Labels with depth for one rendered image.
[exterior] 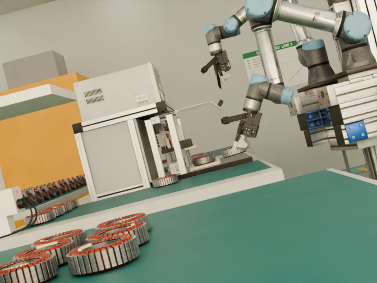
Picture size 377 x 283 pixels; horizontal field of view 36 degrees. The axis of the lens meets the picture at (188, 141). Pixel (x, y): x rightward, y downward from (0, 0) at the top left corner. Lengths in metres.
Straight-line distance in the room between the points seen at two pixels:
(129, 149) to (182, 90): 5.57
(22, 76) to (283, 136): 3.60
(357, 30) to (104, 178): 1.28
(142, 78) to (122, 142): 0.34
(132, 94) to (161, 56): 5.49
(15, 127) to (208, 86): 2.86
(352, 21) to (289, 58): 5.79
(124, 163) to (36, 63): 4.35
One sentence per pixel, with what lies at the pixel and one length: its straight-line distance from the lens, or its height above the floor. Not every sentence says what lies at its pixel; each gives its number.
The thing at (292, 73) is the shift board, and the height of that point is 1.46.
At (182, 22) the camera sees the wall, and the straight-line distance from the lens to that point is 8.35.
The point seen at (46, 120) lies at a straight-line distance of 6.60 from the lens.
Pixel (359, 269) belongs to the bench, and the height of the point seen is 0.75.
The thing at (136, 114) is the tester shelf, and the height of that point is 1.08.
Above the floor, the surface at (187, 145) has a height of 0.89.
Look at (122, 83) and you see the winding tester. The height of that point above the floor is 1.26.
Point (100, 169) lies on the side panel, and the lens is 2.72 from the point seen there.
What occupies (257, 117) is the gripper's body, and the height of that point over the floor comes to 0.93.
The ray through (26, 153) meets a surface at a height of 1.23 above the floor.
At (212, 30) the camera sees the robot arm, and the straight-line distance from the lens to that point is 3.29.
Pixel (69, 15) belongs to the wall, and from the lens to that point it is 8.60.
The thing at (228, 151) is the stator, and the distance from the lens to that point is 2.54.
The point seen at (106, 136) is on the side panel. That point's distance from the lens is 2.71.
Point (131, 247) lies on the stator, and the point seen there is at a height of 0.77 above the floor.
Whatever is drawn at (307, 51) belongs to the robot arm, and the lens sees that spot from 3.18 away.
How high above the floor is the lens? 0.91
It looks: level
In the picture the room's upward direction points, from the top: 14 degrees counter-clockwise
